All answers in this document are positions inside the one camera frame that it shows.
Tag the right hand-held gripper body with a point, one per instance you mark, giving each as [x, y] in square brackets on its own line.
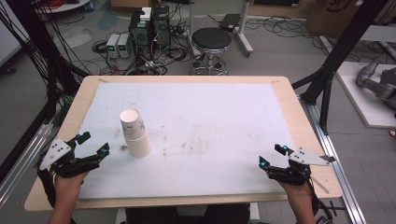
[303, 161]

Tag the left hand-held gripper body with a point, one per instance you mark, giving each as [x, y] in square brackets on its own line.
[57, 152]

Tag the stack of white paper cups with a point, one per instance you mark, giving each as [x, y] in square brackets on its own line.
[140, 144]

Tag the floral paper cup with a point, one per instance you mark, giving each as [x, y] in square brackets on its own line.
[132, 122]

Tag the person's right hand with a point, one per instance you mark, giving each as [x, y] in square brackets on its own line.
[295, 190]

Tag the person's left hand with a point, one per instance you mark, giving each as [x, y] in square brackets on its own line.
[70, 186]

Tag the thin wooden stick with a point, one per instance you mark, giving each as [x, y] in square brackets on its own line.
[320, 185]

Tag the wooden table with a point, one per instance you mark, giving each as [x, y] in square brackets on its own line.
[299, 102]

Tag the white floor board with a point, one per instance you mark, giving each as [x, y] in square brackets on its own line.
[358, 102]

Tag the person's dark trousers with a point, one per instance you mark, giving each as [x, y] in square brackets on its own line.
[186, 215]

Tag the grey power supply unit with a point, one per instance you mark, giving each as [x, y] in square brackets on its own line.
[124, 46]
[112, 46]

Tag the black computer tower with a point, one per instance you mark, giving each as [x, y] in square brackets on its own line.
[140, 37]
[161, 26]

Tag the white metal stand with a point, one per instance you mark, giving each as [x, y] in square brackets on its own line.
[244, 34]

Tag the black round stool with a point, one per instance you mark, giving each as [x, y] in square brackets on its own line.
[211, 39]

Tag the small white box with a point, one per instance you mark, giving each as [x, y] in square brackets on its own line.
[145, 14]

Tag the cardboard box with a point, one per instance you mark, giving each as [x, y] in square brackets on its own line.
[339, 15]

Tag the aluminium rail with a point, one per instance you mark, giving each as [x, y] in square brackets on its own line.
[25, 158]
[330, 149]

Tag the black frame post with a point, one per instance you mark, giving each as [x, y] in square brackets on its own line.
[40, 46]
[336, 56]

